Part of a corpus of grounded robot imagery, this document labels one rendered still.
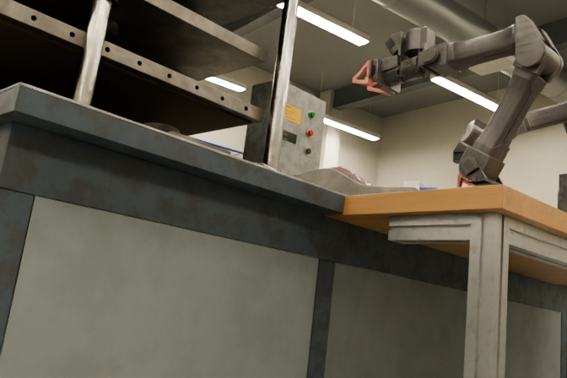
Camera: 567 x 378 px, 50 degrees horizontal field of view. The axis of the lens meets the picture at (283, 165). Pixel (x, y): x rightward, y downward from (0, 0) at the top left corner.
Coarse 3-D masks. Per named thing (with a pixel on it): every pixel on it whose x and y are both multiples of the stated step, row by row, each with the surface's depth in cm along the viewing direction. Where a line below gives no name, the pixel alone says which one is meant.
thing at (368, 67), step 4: (372, 60) 160; (364, 64) 161; (368, 64) 160; (372, 64) 160; (364, 68) 162; (368, 68) 159; (372, 68) 159; (360, 72) 163; (364, 72) 163; (368, 72) 159; (372, 72) 159; (356, 76) 164; (368, 76) 159; (372, 76) 159; (356, 80) 164; (360, 80) 162; (364, 80) 160; (368, 80) 159; (372, 80) 160; (364, 84) 161; (368, 84) 159
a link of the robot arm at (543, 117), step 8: (560, 104) 174; (528, 112) 172; (536, 112) 172; (544, 112) 173; (552, 112) 173; (560, 112) 174; (528, 120) 171; (536, 120) 172; (544, 120) 172; (552, 120) 173; (560, 120) 174; (520, 128) 169; (528, 128) 170; (536, 128) 173
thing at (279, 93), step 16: (288, 0) 237; (288, 16) 235; (288, 32) 234; (288, 48) 232; (288, 64) 231; (288, 80) 231; (272, 96) 229; (272, 112) 227; (272, 128) 225; (272, 144) 223; (272, 160) 222
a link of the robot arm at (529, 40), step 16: (496, 32) 137; (512, 32) 133; (528, 32) 128; (544, 32) 134; (448, 48) 145; (464, 48) 142; (480, 48) 139; (496, 48) 136; (512, 48) 134; (528, 48) 128; (544, 48) 125; (432, 64) 147; (448, 64) 145; (464, 64) 144; (528, 64) 127; (560, 64) 130
